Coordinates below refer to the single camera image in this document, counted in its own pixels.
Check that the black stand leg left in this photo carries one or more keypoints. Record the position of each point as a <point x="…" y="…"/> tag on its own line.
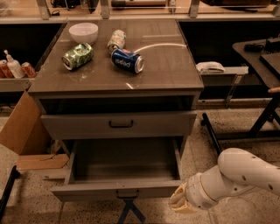
<point x="14" y="174"/>

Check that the grey shelf rail right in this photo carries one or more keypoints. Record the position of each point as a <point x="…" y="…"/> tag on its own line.
<point x="232" y="76"/>

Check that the blue pepsi can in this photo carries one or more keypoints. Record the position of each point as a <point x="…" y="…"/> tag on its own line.
<point x="127" y="60"/>

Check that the grey shelf rail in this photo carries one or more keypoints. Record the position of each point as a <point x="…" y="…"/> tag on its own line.
<point x="232" y="76"/>
<point x="15" y="85"/>

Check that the grey drawer cabinet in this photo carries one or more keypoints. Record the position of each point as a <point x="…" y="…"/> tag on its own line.
<point x="169" y="80"/>

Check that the red can on shelf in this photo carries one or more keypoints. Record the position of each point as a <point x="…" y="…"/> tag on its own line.
<point x="29" y="70"/>

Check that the grey top drawer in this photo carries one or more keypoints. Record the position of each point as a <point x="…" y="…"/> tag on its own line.
<point x="119" y="125"/>

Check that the folded white cloth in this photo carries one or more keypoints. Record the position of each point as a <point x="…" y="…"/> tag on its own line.
<point x="210" y="67"/>

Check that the pale green white can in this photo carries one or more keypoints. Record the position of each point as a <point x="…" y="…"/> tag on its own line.
<point x="117" y="40"/>

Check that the grey drawer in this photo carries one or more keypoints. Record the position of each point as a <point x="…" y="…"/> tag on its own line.
<point x="119" y="125"/>
<point x="122" y="168"/>

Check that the black rolling table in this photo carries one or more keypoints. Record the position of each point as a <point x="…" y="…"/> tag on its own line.
<point x="262" y="62"/>

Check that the white pump bottle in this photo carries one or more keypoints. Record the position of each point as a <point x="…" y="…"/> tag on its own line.
<point x="14" y="66"/>

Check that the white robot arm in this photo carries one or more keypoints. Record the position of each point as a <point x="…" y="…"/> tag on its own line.
<point x="237" y="172"/>

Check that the white bowl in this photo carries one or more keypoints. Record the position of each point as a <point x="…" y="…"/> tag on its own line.
<point x="84" y="33"/>

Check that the grey shelf rail left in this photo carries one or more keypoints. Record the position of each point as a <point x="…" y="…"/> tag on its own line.
<point x="15" y="85"/>

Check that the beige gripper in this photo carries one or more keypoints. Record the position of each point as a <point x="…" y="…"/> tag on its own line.
<point x="199" y="189"/>

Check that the green crushed can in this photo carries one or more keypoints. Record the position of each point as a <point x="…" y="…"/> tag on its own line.
<point x="78" y="56"/>

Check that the brown cardboard box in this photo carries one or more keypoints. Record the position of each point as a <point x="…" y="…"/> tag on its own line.
<point x="25" y="134"/>

